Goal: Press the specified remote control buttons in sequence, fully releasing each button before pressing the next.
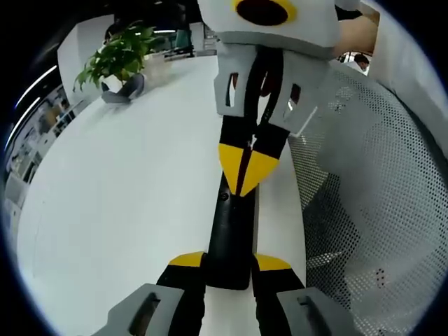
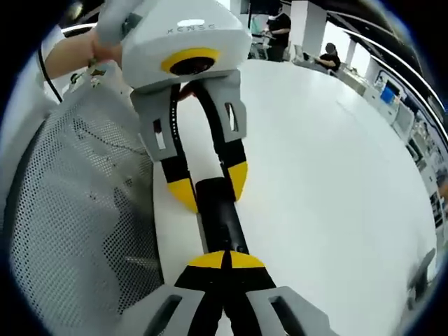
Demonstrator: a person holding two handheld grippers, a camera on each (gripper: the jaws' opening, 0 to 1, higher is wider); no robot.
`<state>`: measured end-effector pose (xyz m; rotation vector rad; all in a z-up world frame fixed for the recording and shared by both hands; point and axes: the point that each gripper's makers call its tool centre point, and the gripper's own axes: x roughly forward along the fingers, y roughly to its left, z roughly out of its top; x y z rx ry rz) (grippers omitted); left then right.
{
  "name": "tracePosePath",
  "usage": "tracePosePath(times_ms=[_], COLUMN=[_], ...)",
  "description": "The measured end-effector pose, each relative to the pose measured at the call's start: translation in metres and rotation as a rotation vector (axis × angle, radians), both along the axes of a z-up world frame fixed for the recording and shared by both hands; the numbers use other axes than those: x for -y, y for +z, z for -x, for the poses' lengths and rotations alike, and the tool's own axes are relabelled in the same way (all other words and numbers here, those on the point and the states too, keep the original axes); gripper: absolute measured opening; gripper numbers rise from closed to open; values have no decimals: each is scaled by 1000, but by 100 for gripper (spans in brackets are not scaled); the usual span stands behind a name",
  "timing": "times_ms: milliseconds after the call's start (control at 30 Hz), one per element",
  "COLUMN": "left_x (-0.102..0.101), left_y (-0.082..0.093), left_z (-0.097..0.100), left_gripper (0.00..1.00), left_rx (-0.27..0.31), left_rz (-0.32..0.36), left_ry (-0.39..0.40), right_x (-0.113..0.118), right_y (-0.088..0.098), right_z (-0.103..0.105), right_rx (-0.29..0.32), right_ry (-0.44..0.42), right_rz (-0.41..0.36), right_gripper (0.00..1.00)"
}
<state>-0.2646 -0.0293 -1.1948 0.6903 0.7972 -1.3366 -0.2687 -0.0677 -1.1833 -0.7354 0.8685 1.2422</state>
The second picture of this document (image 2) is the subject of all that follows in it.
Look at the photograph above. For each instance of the person's left hand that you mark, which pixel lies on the person's left hand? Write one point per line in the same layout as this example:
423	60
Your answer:
106	52

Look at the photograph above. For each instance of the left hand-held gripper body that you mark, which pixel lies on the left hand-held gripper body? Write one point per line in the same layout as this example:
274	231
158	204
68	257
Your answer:
182	35

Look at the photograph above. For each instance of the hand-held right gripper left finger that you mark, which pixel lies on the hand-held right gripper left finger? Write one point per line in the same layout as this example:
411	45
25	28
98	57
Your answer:
189	301

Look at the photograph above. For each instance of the black remote control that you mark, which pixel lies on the black remote control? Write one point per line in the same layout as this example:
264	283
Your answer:
220	213

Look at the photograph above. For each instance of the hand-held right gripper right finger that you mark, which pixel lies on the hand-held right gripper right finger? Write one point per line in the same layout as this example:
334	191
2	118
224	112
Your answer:
255	304

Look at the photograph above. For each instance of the blue box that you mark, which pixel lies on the blue box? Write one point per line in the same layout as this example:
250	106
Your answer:
388	94

